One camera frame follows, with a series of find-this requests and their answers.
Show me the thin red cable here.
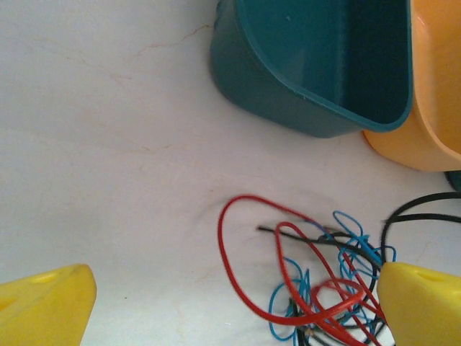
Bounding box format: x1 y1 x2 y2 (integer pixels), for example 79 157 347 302
218 195 364 324

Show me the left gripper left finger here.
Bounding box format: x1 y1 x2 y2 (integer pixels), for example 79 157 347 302
0 264 97 346

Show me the thick red cable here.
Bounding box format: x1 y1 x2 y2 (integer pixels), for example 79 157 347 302
274 221 389 346

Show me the thin blue cable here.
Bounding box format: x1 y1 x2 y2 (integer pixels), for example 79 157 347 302
331 210 398 286
268 257 387 344

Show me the thin black cable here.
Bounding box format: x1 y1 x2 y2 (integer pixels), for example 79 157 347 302
256 225 385 346

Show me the thick black cable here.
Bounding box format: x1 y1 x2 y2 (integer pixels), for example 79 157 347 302
380 191 461 263

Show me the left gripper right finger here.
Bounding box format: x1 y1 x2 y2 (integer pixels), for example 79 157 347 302
376 262 461 346

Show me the teal plastic bin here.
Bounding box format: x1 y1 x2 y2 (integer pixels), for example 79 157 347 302
210 0 414 139
444 169 461 192

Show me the orange plastic bin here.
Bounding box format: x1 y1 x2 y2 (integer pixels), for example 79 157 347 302
362 0 461 172

